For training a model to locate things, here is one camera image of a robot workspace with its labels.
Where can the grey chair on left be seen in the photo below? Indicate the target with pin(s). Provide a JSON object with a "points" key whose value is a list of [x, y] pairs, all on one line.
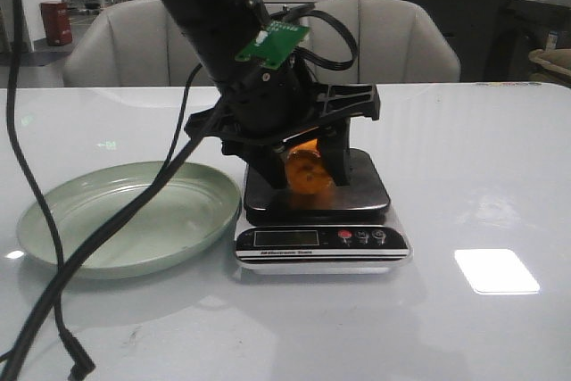
{"points": [[131, 44]]}

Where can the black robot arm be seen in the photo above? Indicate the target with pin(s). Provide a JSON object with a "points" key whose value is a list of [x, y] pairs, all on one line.
{"points": [[219, 29]]}

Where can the red bin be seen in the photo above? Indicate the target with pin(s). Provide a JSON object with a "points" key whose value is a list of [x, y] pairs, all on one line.
{"points": [[56, 23]]}

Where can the light green plate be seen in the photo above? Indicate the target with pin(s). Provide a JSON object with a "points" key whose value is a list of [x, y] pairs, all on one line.
{"points": [[193, 210]]}

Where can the orange corn cob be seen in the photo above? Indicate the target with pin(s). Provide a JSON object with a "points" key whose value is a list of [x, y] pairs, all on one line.
{"points": [[305, 170]]}

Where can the grey chair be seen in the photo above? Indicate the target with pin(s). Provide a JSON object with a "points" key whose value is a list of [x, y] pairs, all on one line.
{"points": [[131, 44], [398, 43]]}

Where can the grey chair on right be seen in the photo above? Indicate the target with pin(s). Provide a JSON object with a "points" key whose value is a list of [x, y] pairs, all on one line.
{"points": [[398, 43]]}

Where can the black electronic kitchen scale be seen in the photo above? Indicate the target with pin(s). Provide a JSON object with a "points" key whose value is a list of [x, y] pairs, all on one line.
{"points": [[349, 229]]}

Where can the beige cushion at right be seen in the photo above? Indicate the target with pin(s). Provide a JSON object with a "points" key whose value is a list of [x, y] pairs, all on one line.
{"points": [[551, 66]]}

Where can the dark side table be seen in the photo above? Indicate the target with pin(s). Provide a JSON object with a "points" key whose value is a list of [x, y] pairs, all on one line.
{"points": [[521, 27]]}

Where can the green circuit board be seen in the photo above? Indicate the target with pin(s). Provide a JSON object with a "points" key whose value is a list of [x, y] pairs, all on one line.
{"points": [[273, 45]]}

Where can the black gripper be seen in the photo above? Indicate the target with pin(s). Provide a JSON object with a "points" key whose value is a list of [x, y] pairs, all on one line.
{"points": [[260, 108]]}

